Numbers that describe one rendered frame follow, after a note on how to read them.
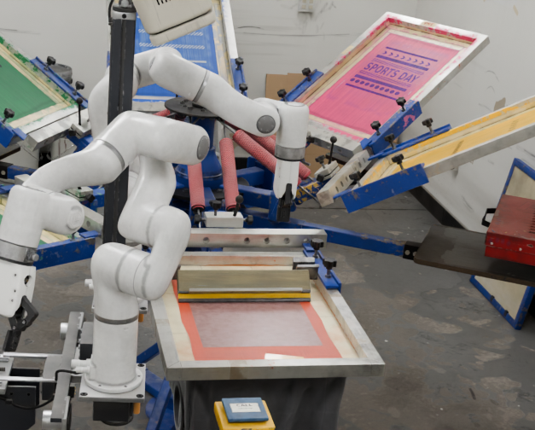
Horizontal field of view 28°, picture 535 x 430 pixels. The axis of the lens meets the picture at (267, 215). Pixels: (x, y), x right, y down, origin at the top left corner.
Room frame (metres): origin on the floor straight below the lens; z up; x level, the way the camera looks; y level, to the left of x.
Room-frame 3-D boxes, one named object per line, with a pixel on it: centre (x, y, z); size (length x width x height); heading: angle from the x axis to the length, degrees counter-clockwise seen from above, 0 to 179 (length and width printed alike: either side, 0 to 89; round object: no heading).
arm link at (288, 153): (2.57, -0.04, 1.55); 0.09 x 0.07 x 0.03; 7
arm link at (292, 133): (2.57, 0.00, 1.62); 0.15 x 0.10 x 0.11; 97
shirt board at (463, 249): (3.71, -0.37, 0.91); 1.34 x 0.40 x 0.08; 74
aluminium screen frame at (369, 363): (2.87, 0.03, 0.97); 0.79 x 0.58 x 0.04; 14
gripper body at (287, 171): (2.56, -0.04, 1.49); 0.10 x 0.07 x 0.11; 7
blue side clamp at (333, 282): (3.17, -0.19, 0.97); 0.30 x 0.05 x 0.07; 14
